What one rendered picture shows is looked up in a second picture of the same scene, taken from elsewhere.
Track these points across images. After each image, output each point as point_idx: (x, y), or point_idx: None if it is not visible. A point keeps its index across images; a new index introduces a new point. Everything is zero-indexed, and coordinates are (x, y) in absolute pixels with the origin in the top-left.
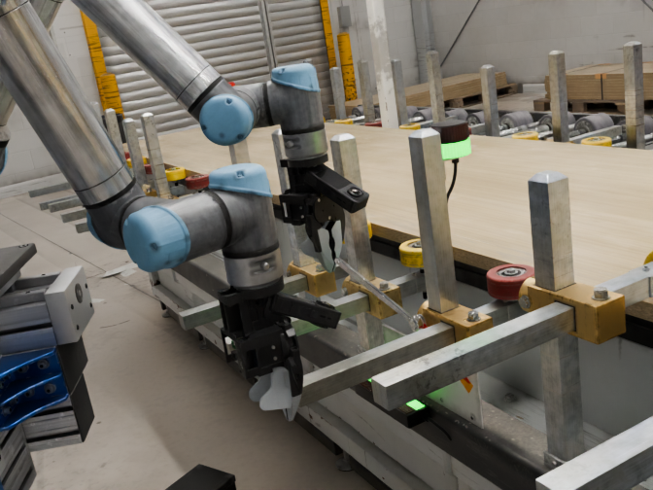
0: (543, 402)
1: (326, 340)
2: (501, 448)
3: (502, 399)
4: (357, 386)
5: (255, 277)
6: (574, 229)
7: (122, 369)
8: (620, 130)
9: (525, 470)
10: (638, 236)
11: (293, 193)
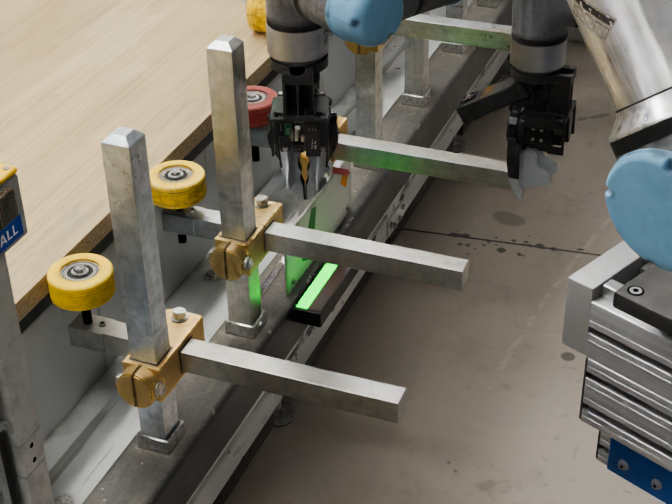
0: (207, 255)
1: (224, 389)
2: (370, 193)
3: (214, 280)
4: (323, 313)
5: (554, 45)
6: (91, 101)
7: None
8: None
9: (383, 184)
10: (113, 67)
11: (319, 108)
